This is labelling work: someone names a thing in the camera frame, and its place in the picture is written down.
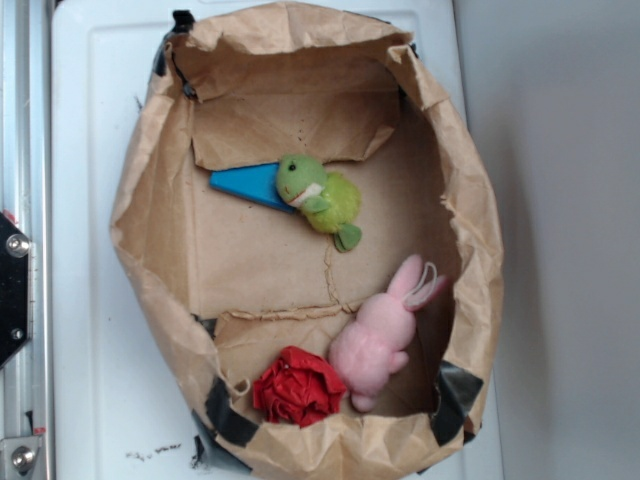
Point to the green plush turtle toy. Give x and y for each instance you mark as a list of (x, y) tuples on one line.
[(329, 201)]

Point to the aluminium frame rail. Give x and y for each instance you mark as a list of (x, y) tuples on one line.
[(27, 405)]

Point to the brown paper bag bin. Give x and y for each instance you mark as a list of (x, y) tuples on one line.
[(227, 284)]

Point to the pink plush bunny toy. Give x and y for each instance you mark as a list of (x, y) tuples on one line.
[(372, 348)]

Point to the blue wooden wedge block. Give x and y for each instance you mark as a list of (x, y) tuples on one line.
[(255, 183)]

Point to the white plastic base tray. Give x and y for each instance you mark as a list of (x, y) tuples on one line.
[(120, 412)]

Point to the black metal bracket plate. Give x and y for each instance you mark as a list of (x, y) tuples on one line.
[(16, 329)]

